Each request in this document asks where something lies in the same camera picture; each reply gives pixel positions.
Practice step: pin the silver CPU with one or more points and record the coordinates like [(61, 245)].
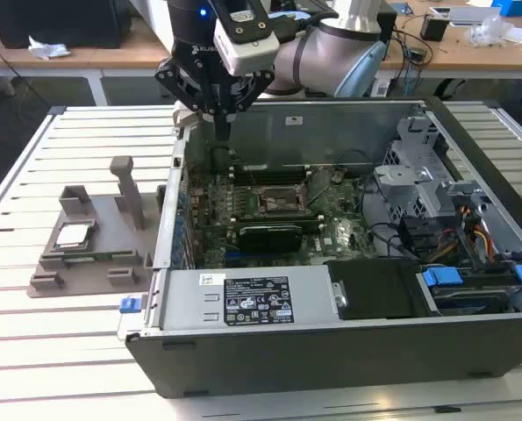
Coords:
[(74, 234)]

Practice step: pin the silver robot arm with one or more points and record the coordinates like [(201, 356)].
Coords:
[(313, 52)]

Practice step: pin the CPU socket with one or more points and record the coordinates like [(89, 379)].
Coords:
[(282, 199)]

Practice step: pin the white plastic part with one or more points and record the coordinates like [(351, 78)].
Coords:
[(186, 115)]

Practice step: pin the wooden desk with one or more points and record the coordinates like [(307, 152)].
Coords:
[(462, 57), (111, 57)]

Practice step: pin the large black box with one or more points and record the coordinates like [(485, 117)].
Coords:
[(59, 22)]

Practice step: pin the black RAM slot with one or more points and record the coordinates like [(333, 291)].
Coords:
[(309, 224), (269, 215), (269, 167), (312, 229), (269, 172), (269, 180), (278, 219), (269, 176)]

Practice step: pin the crumpled white paper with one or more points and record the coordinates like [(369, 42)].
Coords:
[(45, 48)]

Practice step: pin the coin cell battery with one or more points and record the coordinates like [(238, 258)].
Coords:
[(337, 176)]

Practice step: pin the brown parts rack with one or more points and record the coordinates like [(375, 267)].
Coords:
[(111, 228)]

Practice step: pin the black expansion card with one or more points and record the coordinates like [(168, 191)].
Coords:
[(269, 239)]

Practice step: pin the green motherboard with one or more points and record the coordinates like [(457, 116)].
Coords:
[(339, 219)]

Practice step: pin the small black box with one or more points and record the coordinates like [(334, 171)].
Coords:
[(434, 28)]

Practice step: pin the silver power supply unit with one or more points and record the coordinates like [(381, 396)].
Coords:
[(186, 302)]

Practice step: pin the grey metal drive cage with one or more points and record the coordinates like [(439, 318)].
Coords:
[(418, 188)]

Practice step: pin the blue case latch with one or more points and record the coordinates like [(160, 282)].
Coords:
[(129, 305)]

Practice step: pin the white flat box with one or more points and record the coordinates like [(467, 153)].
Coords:
[(475, 13)]

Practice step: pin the clear plastic bag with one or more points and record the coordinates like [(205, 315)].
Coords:
[(491, 30)]

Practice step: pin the black plastic drive cover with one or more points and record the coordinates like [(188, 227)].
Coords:
[(374, 289)]

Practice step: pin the blue cardboard box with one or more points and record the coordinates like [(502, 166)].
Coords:
[(519, 6)]

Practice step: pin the hard disk in blue carrier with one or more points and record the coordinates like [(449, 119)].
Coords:
[(445, 278)]

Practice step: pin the black PC case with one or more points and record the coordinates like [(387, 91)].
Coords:
[(331, 359)]

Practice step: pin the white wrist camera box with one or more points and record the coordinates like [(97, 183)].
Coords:
[(247, 48)]

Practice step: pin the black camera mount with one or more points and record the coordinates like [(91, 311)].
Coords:
[(260, 19)]

